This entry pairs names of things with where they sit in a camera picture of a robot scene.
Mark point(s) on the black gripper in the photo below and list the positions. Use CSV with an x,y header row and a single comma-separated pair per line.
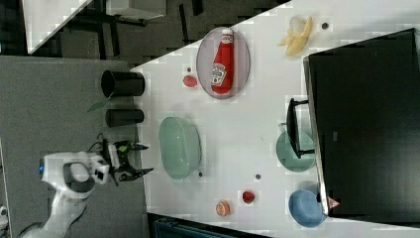
x,y
116,156

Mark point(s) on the green strainer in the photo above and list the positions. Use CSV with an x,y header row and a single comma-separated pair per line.
x,y
180,147

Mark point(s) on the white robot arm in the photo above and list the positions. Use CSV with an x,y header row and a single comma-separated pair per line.
x,y
73,176

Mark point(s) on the small black cylinder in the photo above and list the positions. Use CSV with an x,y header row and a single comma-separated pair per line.
x,y
123,117

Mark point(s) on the blue crate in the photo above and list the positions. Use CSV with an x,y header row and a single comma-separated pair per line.
x,y
169,228

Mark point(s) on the large black cylinder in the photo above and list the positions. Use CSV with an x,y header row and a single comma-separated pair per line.
x,y
122,83

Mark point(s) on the red strawberry toy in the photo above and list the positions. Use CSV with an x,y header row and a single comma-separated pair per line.
x,y
189,81

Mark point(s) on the orange slice toy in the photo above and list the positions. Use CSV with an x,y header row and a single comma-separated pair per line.
x,y
223,208

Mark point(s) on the red ketchup bottle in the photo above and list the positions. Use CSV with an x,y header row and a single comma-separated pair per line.
x,y
223,64

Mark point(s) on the red tomato toy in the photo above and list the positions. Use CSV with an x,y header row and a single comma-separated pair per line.
x,y
248,196

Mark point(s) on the green mug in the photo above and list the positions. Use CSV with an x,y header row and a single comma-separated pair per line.
x,y
288,158

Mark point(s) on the blue bowl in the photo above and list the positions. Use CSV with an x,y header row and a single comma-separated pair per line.
x,y
305,209

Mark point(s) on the peeled banana toy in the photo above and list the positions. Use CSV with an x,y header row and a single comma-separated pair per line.
x,y
297,35

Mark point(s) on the black toaster oven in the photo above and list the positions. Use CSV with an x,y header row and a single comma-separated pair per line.
x,y
364,104

